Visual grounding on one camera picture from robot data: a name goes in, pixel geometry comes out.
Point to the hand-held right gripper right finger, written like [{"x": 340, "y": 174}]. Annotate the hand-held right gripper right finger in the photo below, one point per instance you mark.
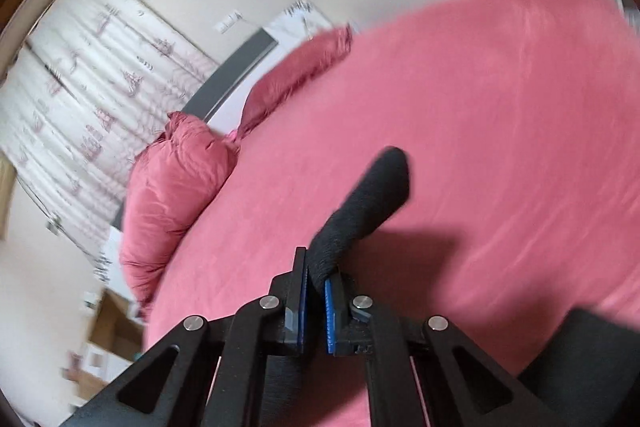
[{"x": 330, "y": 312}]

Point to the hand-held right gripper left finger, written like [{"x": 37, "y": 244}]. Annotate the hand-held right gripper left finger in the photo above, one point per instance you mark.
[{"x": 300, "y": 302}]

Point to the black sweater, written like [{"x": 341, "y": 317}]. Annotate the black sweater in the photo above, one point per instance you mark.
[{"x": 370, "y": 202}]

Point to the pink pillow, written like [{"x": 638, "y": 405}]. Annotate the pink pillow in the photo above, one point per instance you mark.
[
  {"x": 170, "y": 187},
  {"x": 290, "y": 77}
]

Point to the wooden open cabinet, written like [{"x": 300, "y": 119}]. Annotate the wooden open cabinet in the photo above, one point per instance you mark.
[{"x": 115, "y": 322}]

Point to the white floral panel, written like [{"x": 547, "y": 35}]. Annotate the white floral panel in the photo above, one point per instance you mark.
[
  {"x": 320, "y": 19},
  {"x": 106, "y": 257}
]

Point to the grey headboard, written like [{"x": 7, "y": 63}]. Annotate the grey headboard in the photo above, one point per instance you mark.
[{"x": 235, "y": 67}]

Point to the pink bed blanket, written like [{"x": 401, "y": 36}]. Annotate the pink bed blanket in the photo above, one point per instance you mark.
[{"x": 475, "y": 107}]

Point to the white patterned curtain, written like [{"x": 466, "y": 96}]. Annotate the white patterned curtain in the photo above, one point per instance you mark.
[{"x": 100, "y": 82}]

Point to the white wall outlet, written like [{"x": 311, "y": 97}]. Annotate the white wall outlet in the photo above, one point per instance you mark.
[{"x": 229, "y": 22}]

